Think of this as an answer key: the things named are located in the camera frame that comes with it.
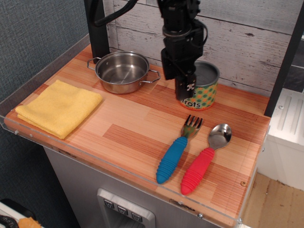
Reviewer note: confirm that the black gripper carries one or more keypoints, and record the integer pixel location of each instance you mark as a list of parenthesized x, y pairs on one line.
[(178, 57)]

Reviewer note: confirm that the peas and carrots tin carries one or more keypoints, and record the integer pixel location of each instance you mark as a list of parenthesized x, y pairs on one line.
[(207, 75)]

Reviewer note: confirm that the silver dispenser button panel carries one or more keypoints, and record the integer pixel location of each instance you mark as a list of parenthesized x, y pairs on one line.
[(120, 213)]

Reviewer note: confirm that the blue handled fork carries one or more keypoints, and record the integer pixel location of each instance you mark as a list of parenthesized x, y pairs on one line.
[(172, 156)]

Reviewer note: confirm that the red handled spoon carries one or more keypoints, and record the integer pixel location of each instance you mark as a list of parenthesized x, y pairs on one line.
[(218, 137)]

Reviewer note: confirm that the yellow folded cloth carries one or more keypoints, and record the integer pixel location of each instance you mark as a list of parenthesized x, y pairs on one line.
[(60, 108)]

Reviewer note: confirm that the black and orange bag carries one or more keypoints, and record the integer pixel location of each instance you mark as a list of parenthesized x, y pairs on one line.
[(14, 215)]

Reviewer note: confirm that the grey toy fridge cabinet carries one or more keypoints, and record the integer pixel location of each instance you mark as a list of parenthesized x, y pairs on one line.
[(81, 176)]

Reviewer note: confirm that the black right frame post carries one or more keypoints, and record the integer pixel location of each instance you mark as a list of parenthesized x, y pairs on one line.
[(287, 61)]

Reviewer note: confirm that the black left frame post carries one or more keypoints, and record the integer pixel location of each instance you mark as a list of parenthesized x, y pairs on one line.
[(98, 35)]

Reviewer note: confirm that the clear acrylic edge guard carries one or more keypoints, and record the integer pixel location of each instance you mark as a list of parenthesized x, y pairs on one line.
[(134, 131)]

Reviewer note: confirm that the steel pot with handles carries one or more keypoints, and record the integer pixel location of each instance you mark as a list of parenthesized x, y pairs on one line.
[(123, 72)]

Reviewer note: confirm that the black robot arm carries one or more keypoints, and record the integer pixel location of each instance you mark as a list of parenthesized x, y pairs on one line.
[(178, 15)]

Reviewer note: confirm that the black frame post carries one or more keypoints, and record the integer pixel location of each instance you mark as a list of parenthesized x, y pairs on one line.
[(287, 61), (98, 35)]

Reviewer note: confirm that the white cabinet at right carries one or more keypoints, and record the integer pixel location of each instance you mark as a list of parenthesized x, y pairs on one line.
[(282, 154)]

